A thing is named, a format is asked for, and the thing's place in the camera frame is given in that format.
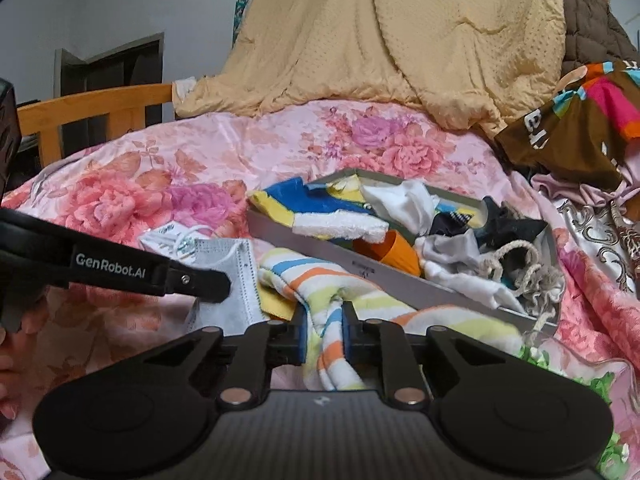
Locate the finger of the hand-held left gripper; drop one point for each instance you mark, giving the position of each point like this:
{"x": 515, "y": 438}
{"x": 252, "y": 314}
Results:
{"x": 210, "y": 285}

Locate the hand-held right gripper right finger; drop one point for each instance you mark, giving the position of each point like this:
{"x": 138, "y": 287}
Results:
{"x": 348, "y": 337}

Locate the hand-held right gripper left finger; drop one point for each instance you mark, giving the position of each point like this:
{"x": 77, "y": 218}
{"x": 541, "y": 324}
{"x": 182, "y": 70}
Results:
{"x": 301, "y": 337}

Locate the grey face mask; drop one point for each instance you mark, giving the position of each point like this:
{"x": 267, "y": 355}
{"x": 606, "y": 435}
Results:
{"x": 240, "y": 305}

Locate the pastel striped towel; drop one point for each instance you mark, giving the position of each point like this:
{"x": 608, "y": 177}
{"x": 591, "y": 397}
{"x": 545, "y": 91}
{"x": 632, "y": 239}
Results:
{"x": 320, "y": 280}

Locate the grey shallow box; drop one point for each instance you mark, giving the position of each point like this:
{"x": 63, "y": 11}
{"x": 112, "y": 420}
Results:
{"x": 325, "y": 250}

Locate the white and orange sock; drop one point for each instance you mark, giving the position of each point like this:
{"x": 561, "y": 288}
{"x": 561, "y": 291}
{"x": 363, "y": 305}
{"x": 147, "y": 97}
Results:
{"x": 345, "y": 227}

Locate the grey white cloth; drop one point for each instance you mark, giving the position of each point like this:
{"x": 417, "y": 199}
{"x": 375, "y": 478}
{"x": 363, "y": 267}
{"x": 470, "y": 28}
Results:
{"x": 450, "y": 255}

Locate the person's left hand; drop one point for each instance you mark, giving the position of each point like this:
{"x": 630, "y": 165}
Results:
{"x": 6, "y": 385}

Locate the white printed face mask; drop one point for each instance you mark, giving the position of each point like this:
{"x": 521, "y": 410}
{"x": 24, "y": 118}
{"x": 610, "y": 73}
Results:
{"x": 165, "y": 242}

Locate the pink floral bedsheet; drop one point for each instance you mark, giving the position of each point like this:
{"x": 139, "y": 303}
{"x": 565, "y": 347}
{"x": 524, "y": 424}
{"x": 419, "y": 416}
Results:
{"x": 150, "y": 185}

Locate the dark door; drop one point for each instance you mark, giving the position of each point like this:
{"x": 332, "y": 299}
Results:
{"x": 110, "y": 70}

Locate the lilac pink cloth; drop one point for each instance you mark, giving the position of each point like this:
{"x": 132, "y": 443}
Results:
{"x": 575, "y": 190}

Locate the brown colourful striped shirt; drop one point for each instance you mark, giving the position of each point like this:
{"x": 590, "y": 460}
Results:
{"x": 565, "y": 145}

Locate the beige quilt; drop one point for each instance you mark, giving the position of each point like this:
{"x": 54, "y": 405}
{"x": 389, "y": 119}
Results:
{"x": 375, "y": 35}

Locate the brown quilted jacket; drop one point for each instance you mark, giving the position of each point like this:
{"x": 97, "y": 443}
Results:
{"x": 595, "y": 25}

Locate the wooden slatted bed rail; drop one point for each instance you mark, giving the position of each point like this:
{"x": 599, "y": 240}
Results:
{"x": 75, "y": 110}

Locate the teal wall poster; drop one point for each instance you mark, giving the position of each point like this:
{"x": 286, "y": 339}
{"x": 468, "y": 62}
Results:
{"x": 242, "y": 15}

